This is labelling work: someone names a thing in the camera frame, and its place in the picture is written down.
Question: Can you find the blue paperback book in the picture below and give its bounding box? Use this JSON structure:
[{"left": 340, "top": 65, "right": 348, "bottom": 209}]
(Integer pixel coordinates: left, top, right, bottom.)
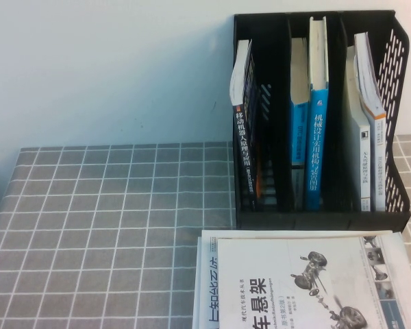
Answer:
[{"left": 289, "top": 36, "right": 312, "bottom": 210}]

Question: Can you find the black robotics book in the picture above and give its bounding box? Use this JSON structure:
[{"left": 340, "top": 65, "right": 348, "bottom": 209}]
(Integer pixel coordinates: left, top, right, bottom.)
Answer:
[{"left": 229, "top": 39, "right": 266, "bottom": 210}]

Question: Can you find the white car suspension book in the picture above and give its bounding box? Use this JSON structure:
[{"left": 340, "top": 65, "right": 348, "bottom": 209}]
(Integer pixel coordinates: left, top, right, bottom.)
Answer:
[{"left": 217, "top": 234, "right": 411, "bottom": 329}]

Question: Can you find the white book with orange band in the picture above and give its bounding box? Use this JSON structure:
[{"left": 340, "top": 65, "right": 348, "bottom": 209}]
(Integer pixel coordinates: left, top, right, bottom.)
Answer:
[{"left": 353, "top": 31, "right": 388, "bottom": 212}]

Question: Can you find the yellow-green mechanical devices book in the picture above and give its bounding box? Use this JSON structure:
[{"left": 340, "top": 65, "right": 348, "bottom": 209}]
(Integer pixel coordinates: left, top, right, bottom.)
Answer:
[{"left": 306, "top": 15, "right": 331, "bottom": 212}]

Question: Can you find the white book with blue lettering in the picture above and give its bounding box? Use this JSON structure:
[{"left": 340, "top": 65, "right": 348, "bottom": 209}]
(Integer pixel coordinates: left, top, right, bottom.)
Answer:
[{"left": 191, "top": 228, "right": 407, "bottom": 329}]

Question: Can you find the black plastic book stand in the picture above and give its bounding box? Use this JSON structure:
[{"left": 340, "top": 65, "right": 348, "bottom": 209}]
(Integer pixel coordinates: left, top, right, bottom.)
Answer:
[{"left": 232, "top": 9, "right": 411, "bottom": 231}]

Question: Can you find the white thin book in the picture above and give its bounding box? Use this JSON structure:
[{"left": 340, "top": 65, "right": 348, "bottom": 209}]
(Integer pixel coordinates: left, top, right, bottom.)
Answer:
[{"left": 342, "top": 44, "right": 371, "bottom": 212}]

